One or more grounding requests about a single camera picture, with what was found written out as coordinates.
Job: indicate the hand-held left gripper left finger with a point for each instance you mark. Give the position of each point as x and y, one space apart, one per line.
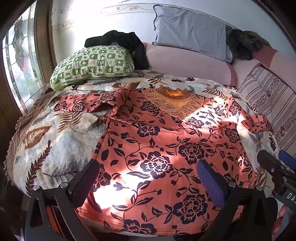
85 182

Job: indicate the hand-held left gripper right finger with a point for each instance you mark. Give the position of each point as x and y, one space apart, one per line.
211 183

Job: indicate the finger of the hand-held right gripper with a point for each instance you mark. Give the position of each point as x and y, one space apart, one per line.
269 161
288 158

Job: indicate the orange floral shirt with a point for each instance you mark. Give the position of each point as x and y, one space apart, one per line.
161 139

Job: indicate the person's right hand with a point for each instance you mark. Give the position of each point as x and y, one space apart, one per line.
279 219

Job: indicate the leaf print plush blanket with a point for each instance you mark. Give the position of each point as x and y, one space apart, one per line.
57 143

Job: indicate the striped floral mattress pad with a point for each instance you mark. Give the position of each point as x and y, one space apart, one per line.
272 99

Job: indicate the green checkered pillow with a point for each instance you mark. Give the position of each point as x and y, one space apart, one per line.
92 62

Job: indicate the dark furry cloth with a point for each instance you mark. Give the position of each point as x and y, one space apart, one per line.
242 44

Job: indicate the pink bolster cushion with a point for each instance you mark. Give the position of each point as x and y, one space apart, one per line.
185 64

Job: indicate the stained glass window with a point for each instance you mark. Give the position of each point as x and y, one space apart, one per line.
20 58

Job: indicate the black cloth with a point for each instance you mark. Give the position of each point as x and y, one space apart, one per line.
129 39

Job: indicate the grey pillow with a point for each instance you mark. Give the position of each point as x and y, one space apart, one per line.
189 30

